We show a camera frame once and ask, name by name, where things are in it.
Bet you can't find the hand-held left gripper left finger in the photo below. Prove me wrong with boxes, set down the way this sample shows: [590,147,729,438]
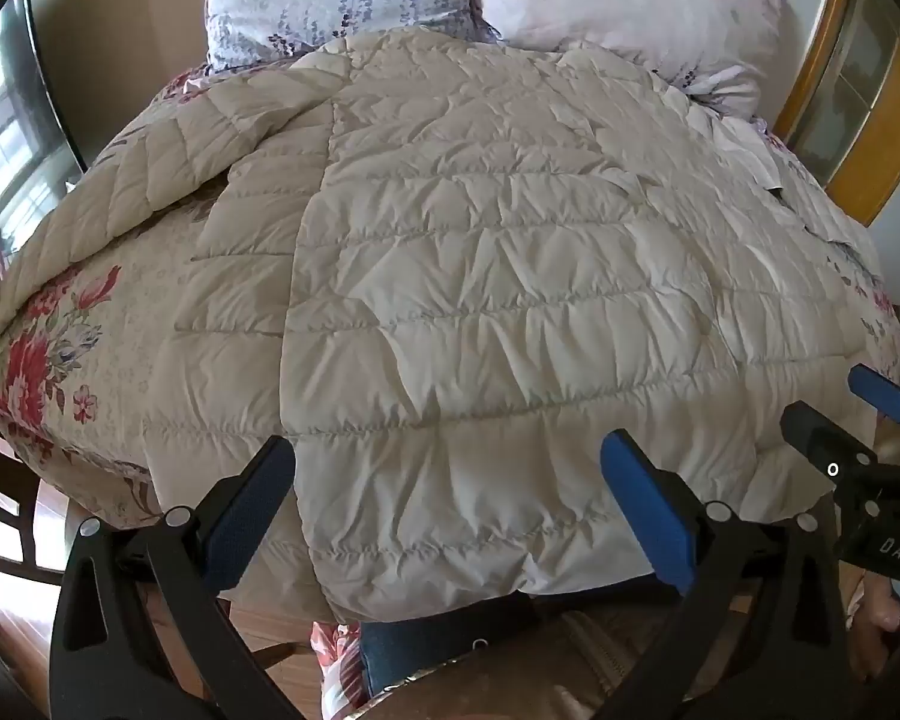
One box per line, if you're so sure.
[49,435,301,720]

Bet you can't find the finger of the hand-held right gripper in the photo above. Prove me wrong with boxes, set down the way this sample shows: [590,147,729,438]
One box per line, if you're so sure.
[780,399,880,482]
[849,364,900,458]

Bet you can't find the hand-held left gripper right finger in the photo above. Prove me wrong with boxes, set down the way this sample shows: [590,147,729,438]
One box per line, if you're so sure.
[600,429,854,720]

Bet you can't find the beige quilted duvet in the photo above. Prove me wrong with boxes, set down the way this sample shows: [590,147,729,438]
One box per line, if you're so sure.
[0,30,900,625]

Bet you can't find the person's right hand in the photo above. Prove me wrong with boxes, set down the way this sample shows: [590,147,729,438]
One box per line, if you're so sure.
[846,568,900,685]

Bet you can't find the person's blue jeans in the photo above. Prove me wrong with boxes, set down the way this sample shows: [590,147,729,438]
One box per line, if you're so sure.
[358,600,545,700]

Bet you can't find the dark wooden chair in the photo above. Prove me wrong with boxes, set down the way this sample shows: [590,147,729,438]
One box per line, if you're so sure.
[0,397,72,665]

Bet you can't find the floral bedspread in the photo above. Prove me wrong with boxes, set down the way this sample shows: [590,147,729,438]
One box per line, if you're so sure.
[0,64,900,720]

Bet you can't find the yellow wooden glass-door cabinet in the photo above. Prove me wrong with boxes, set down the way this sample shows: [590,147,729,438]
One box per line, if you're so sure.
[772,0,900,226]

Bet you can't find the pink floral pillow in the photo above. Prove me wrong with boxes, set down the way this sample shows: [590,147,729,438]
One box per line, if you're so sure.
[472,0,785,121]

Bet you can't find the black television screen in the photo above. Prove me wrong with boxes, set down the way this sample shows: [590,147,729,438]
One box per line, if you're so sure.
[0,0,83,256]

